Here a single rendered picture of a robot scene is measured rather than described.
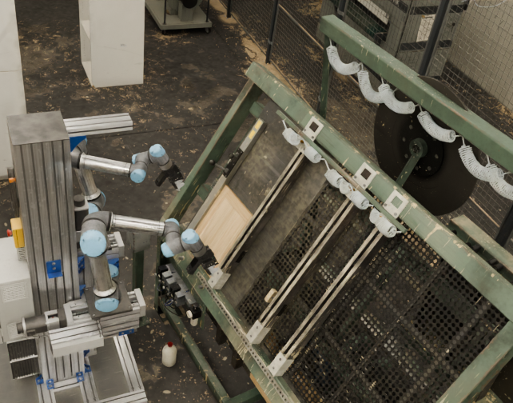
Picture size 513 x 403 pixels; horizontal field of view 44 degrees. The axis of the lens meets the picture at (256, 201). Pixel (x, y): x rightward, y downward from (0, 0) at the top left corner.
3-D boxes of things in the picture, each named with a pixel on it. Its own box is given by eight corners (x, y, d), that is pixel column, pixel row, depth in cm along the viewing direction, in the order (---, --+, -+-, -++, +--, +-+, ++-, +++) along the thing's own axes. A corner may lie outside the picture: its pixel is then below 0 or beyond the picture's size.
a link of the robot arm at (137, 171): (53, 153, 342) (145, 171, 346) (59, 141, 350) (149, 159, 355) (53, 170, 349) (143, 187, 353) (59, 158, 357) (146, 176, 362)
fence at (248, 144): (184, 240, 419) (180, 239, 416) (263, 119, 390) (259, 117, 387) (188, 245, 416) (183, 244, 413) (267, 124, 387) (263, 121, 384)
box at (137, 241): (126, 242, 429) (126, 222, 417) (143, 237, 434) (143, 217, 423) (133, 254, 421) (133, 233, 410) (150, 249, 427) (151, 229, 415)
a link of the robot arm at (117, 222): (80, 218, 320) (176, 232, 336) (79, 233, 311) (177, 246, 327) (84, 201, 313) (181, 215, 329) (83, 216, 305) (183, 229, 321)
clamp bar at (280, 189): (214, 281, 394) (184, 277, 377) (324, 121, 358) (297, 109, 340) (221, 292, 388) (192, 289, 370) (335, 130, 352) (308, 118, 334)
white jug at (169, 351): (159, 358, 451) (160, 341, 438) (172, 353, 455) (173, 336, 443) (165, 369, 444) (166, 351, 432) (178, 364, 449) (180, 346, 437)
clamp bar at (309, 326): (273, 365, 351) (244, 365, 334) (405, 193, 315) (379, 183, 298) (284, 378, 345) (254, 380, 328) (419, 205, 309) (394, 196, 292)
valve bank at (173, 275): (149, 284, 427) (149, 258, 412) (169, 277, 434) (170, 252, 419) (182, 338, 396) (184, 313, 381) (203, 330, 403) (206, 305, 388)
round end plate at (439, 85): (355, 165, 409) (388, 51, 359) (363, 164, 412) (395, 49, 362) (443, 245, 360) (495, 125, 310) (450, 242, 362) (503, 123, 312)
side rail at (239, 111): (174, 217, 439) (162, 215, 431) (261, 81, 405) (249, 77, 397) (178, 223, 435) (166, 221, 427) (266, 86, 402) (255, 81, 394)
